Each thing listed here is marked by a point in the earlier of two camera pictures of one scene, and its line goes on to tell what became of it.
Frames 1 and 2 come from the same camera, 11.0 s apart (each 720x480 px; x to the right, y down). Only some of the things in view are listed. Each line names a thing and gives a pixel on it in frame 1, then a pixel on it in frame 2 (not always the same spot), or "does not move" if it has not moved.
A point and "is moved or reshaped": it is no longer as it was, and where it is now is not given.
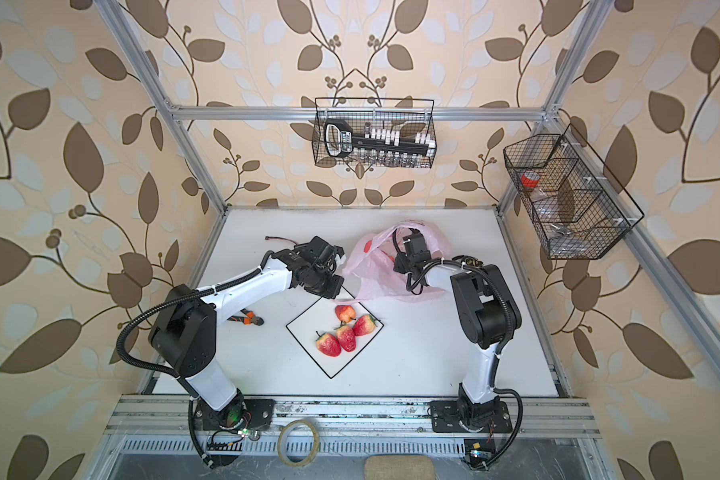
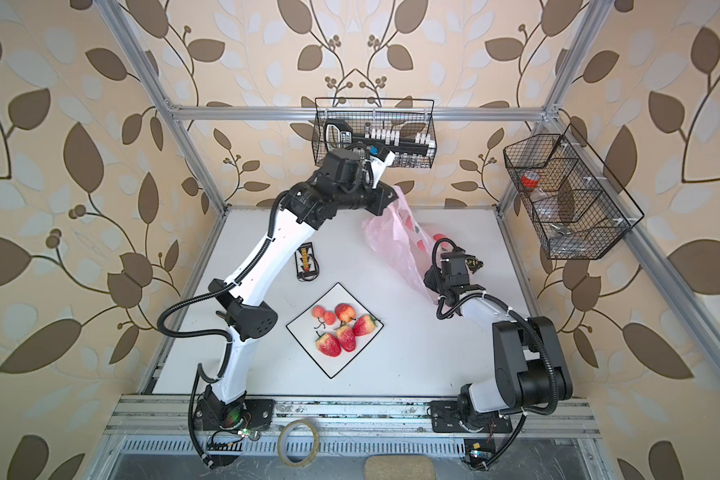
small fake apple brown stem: (345, 313) does not move
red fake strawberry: (365, 324) does not move
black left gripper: (335, 290) → (380, 194)
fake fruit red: (328, 344) does not move
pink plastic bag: (369, 274) is moved or reshaped
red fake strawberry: (346, 338) does not move
